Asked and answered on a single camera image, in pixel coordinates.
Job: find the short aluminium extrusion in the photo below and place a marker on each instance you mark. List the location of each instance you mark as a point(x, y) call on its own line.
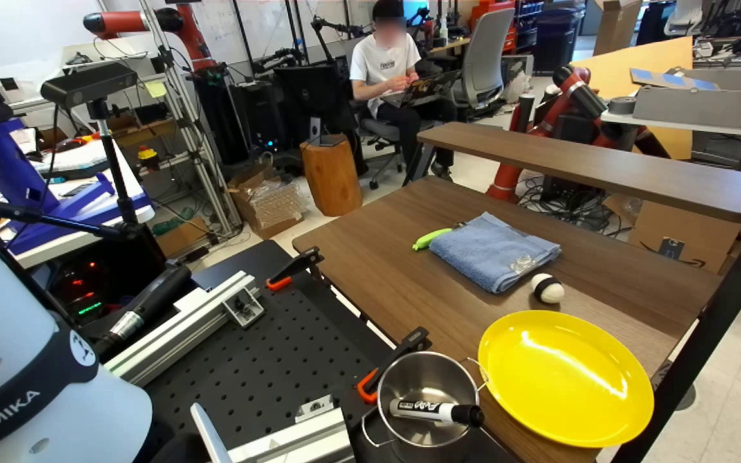
point(284, 440)

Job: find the long aluminium extrusion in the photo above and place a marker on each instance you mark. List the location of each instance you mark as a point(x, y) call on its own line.
point(180, 330)

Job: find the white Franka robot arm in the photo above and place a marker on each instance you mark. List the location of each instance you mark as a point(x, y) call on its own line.
point(37, 387)

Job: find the raised wooden shelf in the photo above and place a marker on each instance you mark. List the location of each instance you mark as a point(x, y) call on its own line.
point(592, 168)

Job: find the blue towel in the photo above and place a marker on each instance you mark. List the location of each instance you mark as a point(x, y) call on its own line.
point(494, 251)

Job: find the black orange bar clamp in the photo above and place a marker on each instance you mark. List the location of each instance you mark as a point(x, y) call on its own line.
point(295, 270)
point(386, 363)

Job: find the large tan cardboard panel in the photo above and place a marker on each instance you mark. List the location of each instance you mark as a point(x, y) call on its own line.
point(636, 72)

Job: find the black Expo marker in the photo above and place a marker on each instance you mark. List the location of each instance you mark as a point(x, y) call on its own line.
point(435, 413)

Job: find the cardboard box under shelf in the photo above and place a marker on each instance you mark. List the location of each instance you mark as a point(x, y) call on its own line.
point(687, 234)

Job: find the grey equipment case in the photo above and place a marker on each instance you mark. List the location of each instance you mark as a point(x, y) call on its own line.
point(701, 103)

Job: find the blue metal stand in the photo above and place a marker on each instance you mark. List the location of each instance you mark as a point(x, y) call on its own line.
point(0, 168)

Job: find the black perforated breadboard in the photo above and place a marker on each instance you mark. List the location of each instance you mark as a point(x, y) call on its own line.
point(284, 362)

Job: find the black controller box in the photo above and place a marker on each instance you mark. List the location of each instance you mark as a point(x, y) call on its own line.
point(103, 274)

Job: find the black table frame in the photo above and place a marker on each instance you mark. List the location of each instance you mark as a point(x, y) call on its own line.
point(714, 326)

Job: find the white side table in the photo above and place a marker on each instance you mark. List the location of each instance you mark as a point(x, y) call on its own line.
point(687, 126)

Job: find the black and white ball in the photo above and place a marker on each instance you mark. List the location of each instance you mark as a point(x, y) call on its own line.
point(549, 291)

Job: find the yellow plastic plate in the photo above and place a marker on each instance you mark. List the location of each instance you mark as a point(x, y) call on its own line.
point(565, 377)

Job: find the green marker pen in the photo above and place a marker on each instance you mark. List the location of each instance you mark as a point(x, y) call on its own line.
point(431, 237)

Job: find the red robot arm black joints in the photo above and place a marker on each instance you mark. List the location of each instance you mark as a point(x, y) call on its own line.
point(143, 22)

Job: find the metal shelving rack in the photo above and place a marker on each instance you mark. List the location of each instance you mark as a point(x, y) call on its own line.
point(191, 120)

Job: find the black silver-tipped tool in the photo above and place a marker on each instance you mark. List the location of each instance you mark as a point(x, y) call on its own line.
point(143, 304)

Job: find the steel pot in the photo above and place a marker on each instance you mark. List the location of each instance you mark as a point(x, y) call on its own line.
point(425, 382)

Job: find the small cardboard box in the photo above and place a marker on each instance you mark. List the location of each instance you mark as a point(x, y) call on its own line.
point(180, 237)

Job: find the seated person white shirt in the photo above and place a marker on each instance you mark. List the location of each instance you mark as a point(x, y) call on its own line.
point(384, 65)

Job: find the grey office chair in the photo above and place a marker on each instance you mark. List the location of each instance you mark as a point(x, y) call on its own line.
point(485, 61)

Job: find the open cardboard box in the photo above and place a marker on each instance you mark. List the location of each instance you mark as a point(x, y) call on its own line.
point(266, 206)

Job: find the black camera on tripod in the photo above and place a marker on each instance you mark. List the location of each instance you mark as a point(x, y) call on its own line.
point(89, 83)

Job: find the red pedestal robot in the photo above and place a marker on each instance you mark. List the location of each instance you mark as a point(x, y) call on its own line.
point(551, 112)

